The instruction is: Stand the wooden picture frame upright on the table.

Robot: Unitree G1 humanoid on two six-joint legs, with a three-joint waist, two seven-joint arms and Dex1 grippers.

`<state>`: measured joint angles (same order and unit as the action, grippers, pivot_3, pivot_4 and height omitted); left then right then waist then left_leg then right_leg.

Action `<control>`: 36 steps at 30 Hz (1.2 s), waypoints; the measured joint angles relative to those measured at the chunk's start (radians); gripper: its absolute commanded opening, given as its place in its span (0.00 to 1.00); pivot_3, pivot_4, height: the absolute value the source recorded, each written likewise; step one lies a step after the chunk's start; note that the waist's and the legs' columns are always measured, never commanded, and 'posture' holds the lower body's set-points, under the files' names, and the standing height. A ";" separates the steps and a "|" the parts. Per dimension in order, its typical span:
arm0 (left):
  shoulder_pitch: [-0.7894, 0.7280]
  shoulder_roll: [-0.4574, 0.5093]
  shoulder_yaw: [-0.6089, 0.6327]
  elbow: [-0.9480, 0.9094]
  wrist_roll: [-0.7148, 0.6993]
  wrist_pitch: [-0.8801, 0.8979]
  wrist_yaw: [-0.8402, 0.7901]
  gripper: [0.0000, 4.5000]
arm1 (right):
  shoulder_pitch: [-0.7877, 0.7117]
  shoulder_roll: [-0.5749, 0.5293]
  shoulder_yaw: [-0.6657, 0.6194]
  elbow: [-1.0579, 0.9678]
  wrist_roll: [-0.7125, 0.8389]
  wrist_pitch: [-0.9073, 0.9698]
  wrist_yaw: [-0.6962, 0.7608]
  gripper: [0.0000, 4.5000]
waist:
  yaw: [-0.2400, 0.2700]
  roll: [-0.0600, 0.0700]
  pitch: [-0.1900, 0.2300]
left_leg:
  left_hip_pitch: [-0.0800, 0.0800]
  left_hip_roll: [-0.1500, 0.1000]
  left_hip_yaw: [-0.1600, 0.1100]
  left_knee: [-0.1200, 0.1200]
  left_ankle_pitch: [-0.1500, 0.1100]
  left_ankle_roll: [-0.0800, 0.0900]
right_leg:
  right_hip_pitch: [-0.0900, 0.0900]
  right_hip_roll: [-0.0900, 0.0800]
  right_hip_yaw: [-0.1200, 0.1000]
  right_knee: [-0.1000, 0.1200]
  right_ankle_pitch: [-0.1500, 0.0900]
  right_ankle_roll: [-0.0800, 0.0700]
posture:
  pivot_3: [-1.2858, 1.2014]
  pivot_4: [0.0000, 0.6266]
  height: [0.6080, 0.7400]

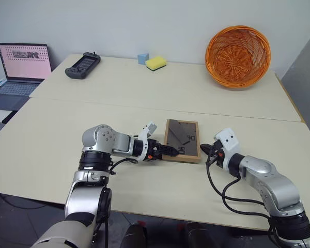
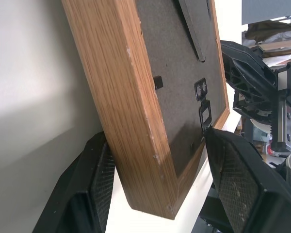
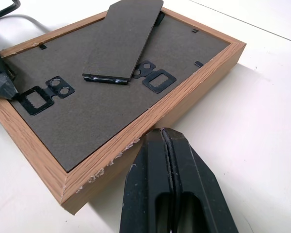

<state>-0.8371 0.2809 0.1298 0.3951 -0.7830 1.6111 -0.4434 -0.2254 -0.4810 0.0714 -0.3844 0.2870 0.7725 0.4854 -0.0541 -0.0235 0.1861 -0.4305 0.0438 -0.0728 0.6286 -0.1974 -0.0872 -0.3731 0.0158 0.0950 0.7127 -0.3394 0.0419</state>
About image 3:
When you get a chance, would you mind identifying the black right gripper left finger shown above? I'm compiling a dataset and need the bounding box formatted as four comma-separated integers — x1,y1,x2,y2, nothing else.
119,128,173,233

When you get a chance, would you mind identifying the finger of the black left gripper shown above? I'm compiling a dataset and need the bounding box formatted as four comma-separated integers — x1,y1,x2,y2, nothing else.
0,43,18,101

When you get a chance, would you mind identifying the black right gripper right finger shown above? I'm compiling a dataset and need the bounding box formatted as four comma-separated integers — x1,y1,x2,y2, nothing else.
162,127,240,233

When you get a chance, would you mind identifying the wooden picture frame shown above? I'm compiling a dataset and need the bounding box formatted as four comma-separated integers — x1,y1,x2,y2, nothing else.
0,0,247,216

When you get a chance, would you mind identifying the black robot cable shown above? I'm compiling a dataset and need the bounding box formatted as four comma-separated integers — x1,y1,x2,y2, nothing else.
0,0,21,23

